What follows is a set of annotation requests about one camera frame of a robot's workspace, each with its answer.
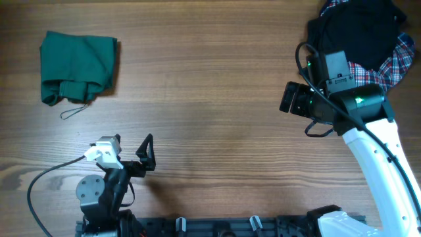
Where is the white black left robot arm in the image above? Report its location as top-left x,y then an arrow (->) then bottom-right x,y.
76,134 -> 156,236

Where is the red blue plaid shirt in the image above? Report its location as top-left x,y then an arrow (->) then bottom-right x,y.
319,0 -> 416,93

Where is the dark navy garment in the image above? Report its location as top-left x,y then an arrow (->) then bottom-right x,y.
307,0 -> 407,70

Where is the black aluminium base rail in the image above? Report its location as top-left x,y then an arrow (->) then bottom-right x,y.
75,215 -> 368,237

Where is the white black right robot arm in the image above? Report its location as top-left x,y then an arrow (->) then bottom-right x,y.
280,45 -> 420,236

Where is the green cloth drawstring bag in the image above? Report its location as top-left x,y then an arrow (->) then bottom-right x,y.
39,31 -> 118,120

